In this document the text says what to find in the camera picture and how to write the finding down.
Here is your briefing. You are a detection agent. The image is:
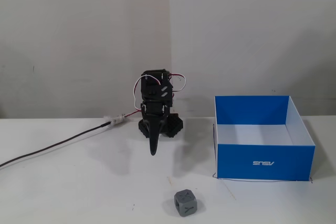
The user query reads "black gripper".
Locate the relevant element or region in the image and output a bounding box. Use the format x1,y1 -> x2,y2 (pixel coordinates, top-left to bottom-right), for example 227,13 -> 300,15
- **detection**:
140,100 -> 169,157

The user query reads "gray lettered block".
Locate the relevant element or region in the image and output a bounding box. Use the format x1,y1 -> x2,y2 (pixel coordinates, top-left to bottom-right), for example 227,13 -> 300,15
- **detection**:
174,189 -> 198,217

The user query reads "blue and white cardboard box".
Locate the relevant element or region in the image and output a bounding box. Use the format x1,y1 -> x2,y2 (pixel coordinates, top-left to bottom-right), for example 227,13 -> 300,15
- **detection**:
214,95 -> 316,182

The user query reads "red white lead wire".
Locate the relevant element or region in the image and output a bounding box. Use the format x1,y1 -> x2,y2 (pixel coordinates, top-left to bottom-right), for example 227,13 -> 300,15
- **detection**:
123,109 -> 142,120

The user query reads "white taped cable connector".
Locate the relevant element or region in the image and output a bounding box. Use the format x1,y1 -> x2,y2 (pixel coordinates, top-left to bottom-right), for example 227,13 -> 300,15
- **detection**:
103,113 -> 126,126

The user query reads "red white servo wire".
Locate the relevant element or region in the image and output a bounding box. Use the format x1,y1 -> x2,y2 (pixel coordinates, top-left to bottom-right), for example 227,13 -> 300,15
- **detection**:
132,73 -> 187,113

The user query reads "black power cable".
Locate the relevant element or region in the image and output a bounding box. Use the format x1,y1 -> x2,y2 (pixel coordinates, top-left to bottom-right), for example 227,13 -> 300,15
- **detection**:
0,122 -> 111,169

